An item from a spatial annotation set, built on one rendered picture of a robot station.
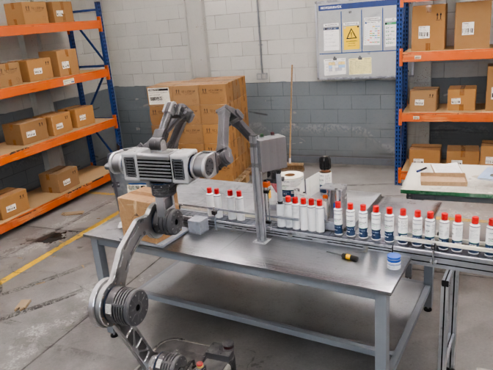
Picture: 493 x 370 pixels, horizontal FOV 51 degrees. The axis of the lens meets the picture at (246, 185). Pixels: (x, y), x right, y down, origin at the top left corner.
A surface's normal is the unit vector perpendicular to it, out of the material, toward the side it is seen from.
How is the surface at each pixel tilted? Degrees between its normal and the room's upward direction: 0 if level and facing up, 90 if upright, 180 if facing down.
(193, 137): 91
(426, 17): 89
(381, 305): 90
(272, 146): 90
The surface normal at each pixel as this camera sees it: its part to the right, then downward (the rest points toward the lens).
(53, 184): -0.34, 0.32
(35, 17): 0.89, 0.10
